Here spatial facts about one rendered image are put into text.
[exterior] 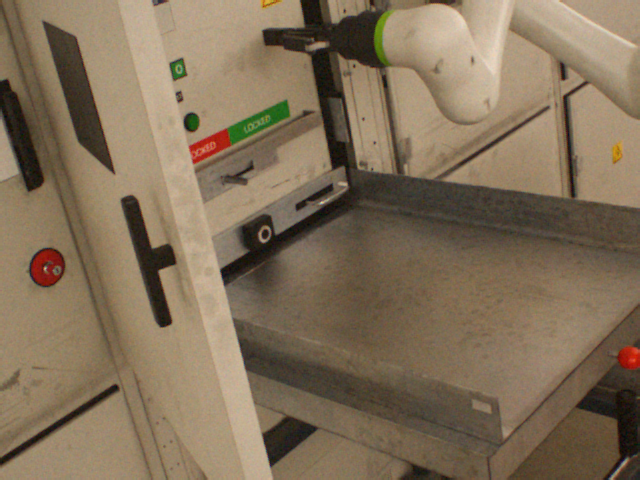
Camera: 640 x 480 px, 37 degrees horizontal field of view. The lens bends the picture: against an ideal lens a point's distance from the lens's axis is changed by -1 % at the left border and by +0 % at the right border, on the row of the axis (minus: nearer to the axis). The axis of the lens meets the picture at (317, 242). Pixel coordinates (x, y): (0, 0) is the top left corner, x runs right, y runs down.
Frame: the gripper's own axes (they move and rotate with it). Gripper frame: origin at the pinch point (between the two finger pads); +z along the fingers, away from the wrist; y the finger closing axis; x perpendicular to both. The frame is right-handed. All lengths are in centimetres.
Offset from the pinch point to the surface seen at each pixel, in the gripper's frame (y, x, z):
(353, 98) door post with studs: 16.0, -17.2, -0.5
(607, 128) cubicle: 114, -59, -3
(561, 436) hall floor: 57, -123, -15
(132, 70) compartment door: -72, 19, -56
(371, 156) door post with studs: 18.0, -30.3, -0.9
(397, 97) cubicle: 26.7, -20.5, -2.8
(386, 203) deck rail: 13.0, -37.9, -7.2
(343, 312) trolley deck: -25, -38, -28
